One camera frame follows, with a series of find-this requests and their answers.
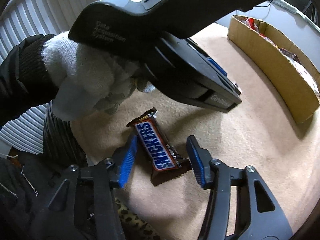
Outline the Snickers mini bar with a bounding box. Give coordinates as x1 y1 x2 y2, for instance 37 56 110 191
126 107 191 186

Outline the clear red-edged candy bag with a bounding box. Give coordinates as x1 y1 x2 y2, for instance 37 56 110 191
244 18 259 33

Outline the white gloved left hand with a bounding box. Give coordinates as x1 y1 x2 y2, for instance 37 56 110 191
41 31 155 121

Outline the grey cloth strip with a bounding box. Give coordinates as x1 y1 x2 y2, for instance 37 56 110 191
272 0 320 31

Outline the brown cardboard box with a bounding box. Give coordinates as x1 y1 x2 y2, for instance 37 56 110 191
228 15 319 123

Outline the black jacket sleeve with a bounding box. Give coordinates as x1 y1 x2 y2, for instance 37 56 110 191
1 34 58 126

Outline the clear bag of yellow wafers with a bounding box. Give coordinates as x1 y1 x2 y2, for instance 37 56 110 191
293 61 319 98

